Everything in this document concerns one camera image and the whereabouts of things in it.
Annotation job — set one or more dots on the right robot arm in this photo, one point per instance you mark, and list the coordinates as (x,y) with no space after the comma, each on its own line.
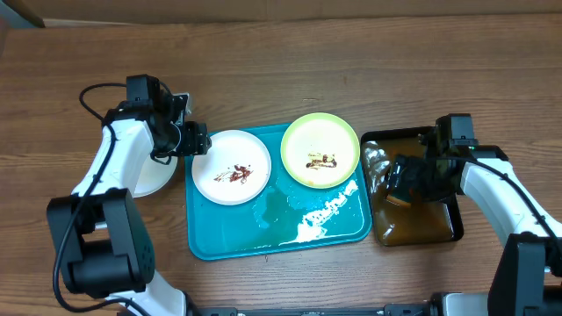
(530,236)

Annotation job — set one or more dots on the green and yellow sponge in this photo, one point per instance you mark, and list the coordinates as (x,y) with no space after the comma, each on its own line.
(399,186)

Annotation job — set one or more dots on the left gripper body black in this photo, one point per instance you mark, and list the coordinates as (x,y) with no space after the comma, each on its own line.
(184,140)

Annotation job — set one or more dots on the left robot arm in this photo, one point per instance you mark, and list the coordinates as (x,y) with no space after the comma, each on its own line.
(104,254)

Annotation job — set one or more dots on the black tray with brown water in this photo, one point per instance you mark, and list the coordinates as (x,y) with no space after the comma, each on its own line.
(396,225)

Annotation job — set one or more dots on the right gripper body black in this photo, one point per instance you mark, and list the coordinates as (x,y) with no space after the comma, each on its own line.
(428,179)

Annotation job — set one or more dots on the teal plastic serving tray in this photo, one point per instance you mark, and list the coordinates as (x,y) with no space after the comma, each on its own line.
(285,216)

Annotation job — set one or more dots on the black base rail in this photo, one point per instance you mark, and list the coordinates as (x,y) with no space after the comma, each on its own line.
(424,309)

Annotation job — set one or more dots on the green rimmed white plate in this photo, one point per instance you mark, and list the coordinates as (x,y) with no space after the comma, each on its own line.
(320,150)

